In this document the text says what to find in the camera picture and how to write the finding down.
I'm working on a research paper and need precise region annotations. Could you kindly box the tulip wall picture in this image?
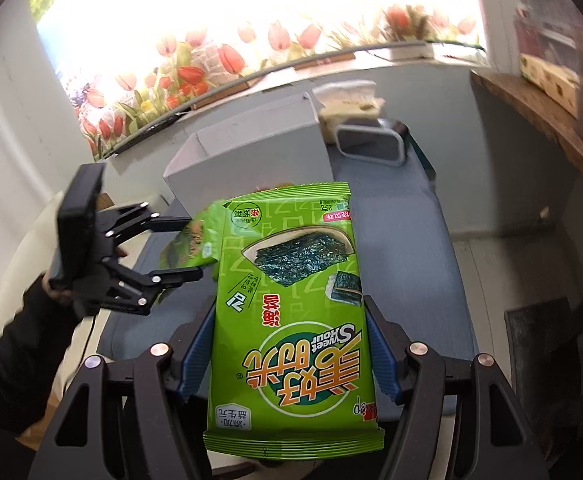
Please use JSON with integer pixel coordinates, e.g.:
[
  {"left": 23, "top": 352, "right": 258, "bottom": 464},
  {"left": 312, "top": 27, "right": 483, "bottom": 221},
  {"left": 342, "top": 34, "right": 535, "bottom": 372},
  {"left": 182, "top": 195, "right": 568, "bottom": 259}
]
[{"left": 28, "top": 0, "right": 487, "bottom": 159}]

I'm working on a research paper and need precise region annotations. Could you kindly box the white framed black tray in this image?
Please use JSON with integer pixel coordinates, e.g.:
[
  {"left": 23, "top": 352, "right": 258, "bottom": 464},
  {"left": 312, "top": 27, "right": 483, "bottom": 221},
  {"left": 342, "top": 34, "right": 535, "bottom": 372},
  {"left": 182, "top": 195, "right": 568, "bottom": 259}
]
[{"left": 334, "top": 118, "right": 410, "bottom": 167}]

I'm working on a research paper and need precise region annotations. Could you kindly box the small green seaweed snack bag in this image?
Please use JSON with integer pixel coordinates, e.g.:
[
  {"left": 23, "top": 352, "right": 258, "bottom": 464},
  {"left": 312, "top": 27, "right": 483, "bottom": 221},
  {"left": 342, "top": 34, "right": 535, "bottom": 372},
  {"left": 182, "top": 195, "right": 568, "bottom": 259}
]
[{"left": 159, "top": 200, "right": 226, "bottom": 269}]

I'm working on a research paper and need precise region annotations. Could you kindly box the cream tissue pack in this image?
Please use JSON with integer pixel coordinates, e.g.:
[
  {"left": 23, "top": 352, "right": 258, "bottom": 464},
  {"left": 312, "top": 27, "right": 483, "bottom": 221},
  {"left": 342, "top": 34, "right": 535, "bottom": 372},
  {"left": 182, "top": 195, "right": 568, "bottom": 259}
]
[{"left": 312, "top": 79, "right": 386, "bottom": 145}]

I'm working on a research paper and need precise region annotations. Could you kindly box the black sleeved left forearm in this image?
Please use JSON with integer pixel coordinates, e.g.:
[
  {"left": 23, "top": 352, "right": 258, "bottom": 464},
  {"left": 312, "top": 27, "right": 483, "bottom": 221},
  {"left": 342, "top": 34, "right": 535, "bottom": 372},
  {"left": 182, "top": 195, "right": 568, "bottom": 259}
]
[{"left": 0, "top": 275, "right": 81, "bottom": 437}]

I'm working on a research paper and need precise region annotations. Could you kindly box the person's left hand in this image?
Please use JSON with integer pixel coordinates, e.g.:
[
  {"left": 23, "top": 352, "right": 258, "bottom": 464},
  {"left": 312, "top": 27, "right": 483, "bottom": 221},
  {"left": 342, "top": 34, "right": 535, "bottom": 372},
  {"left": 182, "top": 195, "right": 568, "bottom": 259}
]
[{"left": 42, "top": 249, "right": 74, "bottom": 304}]

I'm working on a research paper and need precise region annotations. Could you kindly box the wooden shelf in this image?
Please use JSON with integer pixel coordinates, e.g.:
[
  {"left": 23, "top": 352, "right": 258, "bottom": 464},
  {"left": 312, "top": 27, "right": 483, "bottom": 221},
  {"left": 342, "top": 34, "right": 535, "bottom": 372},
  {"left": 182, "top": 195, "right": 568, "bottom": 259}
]
[{"left": 469, "top": 70, "right": 583, "bottom": 177}]

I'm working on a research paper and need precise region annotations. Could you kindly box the white cardboard box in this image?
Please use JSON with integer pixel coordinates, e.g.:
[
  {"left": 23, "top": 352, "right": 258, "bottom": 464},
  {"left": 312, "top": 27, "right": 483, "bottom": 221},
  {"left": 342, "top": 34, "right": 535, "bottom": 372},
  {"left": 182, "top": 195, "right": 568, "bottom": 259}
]
[{"left": 164, "top": 93, "right": 334, "bottom": 214}]

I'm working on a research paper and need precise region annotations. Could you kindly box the large green seaweed snack bag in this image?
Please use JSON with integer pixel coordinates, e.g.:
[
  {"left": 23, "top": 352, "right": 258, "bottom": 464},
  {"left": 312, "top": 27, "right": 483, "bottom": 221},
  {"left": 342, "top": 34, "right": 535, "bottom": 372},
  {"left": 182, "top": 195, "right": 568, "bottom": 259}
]
[{"left": 200, "top": 182, "right": 384, "bottom": 460}]

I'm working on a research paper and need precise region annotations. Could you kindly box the yellow patterned box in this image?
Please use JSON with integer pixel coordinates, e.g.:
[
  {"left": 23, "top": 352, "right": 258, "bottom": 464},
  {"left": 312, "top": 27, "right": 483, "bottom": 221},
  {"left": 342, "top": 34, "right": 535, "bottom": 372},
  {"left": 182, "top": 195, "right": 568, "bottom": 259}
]
[{"left": 519, "top": 53, "right": 580, "bottom": 118}]

